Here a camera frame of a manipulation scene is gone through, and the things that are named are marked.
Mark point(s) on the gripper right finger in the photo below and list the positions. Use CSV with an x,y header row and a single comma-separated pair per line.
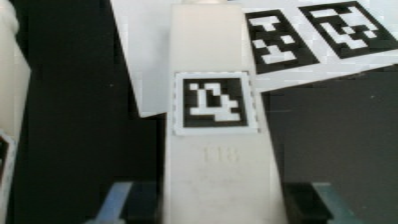
x,y
315,205

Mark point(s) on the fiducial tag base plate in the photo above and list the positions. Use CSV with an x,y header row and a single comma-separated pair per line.
x,y
297,40

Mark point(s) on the white desk leg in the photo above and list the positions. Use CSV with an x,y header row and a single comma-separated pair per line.
x,y
14,78
221,177

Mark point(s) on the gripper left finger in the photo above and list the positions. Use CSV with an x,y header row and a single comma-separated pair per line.
x,y
130,204

